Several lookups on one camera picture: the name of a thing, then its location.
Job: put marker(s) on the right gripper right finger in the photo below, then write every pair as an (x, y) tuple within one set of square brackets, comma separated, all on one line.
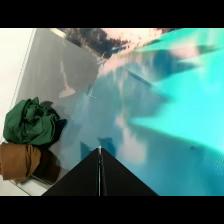
[(120, 181)]

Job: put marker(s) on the green T-shirt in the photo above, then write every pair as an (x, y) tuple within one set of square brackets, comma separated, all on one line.
[(30, 121)]

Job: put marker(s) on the brown garment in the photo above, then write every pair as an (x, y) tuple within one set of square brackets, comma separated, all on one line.
[(18, 161)]

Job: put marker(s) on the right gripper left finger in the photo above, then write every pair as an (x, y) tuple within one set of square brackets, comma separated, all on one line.
[(81, 180)]

